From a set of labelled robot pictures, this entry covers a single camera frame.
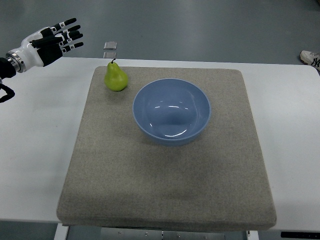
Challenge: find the white sneaker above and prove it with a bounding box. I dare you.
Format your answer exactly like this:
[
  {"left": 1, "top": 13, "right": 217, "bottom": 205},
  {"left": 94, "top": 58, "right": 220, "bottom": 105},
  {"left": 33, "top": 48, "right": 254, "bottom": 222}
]
[{"left": 299, "top": 50, "right": 320, "bottom": 71}]

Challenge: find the metal table frame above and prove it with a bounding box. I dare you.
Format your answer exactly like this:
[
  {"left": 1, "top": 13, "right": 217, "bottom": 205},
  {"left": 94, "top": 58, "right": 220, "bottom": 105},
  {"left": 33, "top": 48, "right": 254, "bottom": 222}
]
[{"left": 53, "top": 223, "right": 260, "bottom": 240}]

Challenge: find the blue bowl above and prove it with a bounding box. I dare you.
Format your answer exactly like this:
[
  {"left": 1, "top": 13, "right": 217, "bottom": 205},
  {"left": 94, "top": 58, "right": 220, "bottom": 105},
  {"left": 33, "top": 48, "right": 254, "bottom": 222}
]
[{"left": 132, "top": 78, "right": 212, "bottom": 147}]

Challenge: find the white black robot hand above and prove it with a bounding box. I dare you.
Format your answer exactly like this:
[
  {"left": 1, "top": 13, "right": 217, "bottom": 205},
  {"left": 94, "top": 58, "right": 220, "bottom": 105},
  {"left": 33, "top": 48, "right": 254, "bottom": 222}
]
[{"left": 5, "top": 18, "right": 84, "bottom": 73}]

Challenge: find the green pear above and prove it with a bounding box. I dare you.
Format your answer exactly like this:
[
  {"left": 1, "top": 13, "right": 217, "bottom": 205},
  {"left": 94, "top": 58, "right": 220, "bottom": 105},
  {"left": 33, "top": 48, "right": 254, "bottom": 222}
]
[{"left": 104, "top": 58, "right": 128, "bottom": 92}]

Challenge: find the beige fabric mat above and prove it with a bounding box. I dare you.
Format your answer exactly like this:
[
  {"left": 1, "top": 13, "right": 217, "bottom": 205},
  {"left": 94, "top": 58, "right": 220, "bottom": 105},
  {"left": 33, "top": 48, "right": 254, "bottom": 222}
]
[{"left": 56, "top": 66, "right": 277, "bottom": 232}]

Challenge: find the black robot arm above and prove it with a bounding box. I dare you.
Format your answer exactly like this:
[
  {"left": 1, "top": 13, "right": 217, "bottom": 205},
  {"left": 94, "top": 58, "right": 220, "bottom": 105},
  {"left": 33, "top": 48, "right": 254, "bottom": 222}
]
[{"left": 0, "top": 57, "right": 16, "bottom": 103}]

